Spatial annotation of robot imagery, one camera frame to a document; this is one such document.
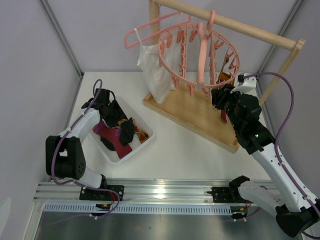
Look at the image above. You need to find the pink clothes hanger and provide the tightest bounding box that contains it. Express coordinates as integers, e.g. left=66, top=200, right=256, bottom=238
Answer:
left=124, top=10, right=193, bottom=50

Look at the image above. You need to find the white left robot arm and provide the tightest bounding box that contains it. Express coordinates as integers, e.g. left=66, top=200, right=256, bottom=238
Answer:
left=45, top=89, right=132, bottom=189

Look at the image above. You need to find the white camisole top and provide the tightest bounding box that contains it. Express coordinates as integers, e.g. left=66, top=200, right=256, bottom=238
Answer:
left=134, top=12, right=183, bottom=105

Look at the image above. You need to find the magenta striped sock yellow cuff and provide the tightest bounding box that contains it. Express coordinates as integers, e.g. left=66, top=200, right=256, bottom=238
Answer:
left=92, top=121, right=132, bottom=159

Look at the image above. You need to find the wooden clothes rack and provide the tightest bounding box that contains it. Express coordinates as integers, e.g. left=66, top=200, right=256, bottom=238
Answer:
left=143, top=0, right=306, bottom=153

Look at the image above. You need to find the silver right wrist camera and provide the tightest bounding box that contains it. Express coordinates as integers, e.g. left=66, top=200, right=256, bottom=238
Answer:
left=230, top=73, right=257, bottom=94

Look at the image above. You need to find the aluminium mounting rail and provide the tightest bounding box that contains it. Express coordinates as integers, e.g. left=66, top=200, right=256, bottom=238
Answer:
left=33, top=177, right=286, bottom=204

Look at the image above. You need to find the white plastic basket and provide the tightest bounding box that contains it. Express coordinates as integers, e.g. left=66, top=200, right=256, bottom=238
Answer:
left=88, top=94, right=156, bottom=166

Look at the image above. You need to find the black sock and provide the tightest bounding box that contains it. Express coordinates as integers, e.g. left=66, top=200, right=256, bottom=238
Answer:
left=120, top=117, right=135, bottom=146

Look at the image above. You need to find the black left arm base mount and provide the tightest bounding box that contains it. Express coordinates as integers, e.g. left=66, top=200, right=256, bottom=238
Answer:
left=79, top=185, right=125, bottom=201

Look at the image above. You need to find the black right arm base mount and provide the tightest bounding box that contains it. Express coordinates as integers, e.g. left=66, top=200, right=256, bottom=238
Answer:
left=206, top=187, right=242, bottom=203

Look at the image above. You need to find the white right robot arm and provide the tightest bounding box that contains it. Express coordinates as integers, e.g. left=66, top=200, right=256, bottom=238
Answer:
left=211, top=84, right=320, bottom=238

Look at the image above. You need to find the beige argyle sock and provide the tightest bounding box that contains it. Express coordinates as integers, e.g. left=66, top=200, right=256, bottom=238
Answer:
left=218, top=52, right=239, bottom=85
left=118, top=119, right=149, bottom=144

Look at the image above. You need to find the pink round clip hanger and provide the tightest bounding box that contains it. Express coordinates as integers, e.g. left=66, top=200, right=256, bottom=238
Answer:
left=157, top=10, right=240, bottom=98

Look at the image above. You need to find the white slotted cable duct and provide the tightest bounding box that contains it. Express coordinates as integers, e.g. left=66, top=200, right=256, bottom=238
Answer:
left=43, top=202, right=245, bottom=216

